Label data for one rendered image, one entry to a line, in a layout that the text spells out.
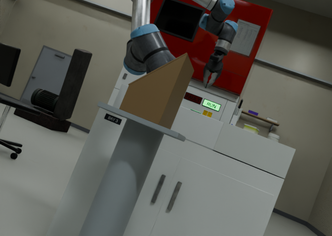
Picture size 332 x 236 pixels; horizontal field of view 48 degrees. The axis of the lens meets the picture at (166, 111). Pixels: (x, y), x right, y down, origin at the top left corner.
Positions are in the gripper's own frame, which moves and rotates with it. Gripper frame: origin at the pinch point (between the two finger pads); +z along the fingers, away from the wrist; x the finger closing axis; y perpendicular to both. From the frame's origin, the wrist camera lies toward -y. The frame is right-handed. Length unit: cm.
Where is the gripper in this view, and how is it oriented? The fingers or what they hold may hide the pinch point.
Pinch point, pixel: (206, 85)
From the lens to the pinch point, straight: 187.8
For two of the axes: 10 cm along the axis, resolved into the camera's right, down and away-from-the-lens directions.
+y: 1.6, 1.4, 9.8
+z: -3.8, 9.2, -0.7
